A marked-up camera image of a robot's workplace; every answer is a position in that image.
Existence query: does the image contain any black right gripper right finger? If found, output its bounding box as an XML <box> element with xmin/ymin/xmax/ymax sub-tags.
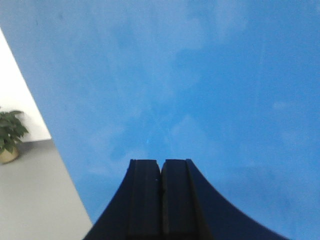
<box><xmin>161</xmin><ymin>159</ymin><xmax>284</xmax><ymax>240</ymax></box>

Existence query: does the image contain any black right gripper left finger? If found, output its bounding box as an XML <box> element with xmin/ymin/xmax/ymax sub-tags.
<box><xmin>85</xmin><ymin>159</ymin><xmax>162</xmax><ymax>240</ymax></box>

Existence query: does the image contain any potted green plant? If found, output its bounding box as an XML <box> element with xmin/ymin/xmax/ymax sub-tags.
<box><xmin>0</xmin><ymin>110</ymin><xmax>29</xmax><ymax>165</ymax></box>

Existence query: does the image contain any blue door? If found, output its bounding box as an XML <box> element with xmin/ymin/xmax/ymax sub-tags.
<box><xmin>0</xmin><ymin>0</ymin><xmax>320</xmax><ymax>240</ymax></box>

